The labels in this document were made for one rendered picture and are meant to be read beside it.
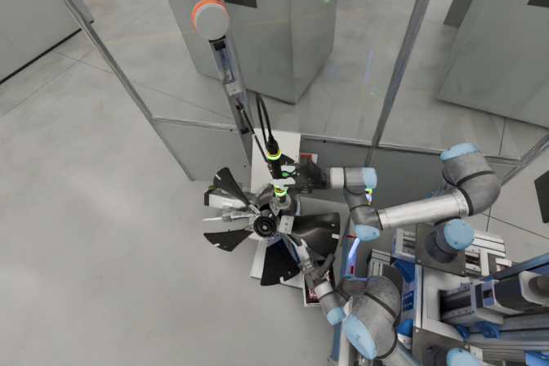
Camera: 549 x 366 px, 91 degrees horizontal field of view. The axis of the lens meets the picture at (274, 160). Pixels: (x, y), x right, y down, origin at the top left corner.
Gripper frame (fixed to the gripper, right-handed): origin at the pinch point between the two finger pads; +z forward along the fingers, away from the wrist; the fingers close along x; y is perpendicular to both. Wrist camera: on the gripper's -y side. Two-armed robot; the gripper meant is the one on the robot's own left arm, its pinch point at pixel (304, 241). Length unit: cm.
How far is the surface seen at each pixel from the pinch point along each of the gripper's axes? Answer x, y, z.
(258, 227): -6.4, 16.8, 14.5
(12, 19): 20, 244, 515
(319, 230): -0.8, -8.7, 1.2
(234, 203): 1.7, 24.6, 37.2
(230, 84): -41, -2, 76
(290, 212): 4.7, -0.7, 18.8
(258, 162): -5, 3, 50
